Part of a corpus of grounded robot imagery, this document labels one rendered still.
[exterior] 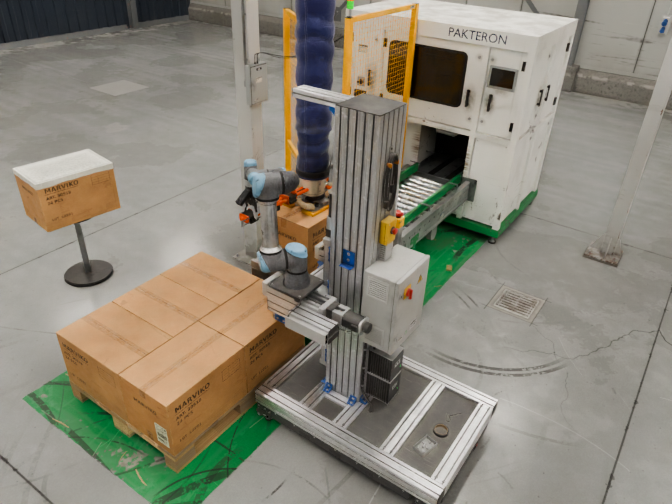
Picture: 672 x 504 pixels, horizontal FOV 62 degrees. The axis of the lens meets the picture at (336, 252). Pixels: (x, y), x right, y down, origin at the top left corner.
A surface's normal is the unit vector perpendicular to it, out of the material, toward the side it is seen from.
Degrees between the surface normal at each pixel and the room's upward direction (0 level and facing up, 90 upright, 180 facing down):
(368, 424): 0
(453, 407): 0
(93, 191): 90
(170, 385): 0
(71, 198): 90
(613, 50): 90
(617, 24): 90
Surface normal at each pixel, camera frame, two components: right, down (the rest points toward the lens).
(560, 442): 0.04, -0.85
